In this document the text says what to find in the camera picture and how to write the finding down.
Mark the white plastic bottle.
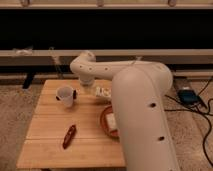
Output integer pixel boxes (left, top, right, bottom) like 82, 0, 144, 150
95, 86, 111, 99

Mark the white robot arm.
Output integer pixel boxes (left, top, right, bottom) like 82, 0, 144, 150
70, 51, 180, 171

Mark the white rectangular sponge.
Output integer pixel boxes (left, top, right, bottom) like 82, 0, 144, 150
106, 113, 117, 131

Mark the translucent plastic cup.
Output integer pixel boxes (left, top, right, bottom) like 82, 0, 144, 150
56, 86, 77, 107

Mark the orange round plate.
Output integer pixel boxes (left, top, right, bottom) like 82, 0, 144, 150
100, 106, 119, 139

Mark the blue power adapter box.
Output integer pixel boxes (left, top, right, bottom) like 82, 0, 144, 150
178, 89, 199, 105

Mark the wooden table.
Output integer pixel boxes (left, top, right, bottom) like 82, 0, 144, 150
17, 80, 125, 169

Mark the grey horizontal rail beam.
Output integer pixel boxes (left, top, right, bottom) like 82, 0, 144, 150
0, 49, 213, 64

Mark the black table leg bracket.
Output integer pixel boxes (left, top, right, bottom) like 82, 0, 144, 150
22, 72, 36, 89

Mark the black cable on floor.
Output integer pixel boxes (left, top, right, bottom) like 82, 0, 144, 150
163, 75, 213, 168

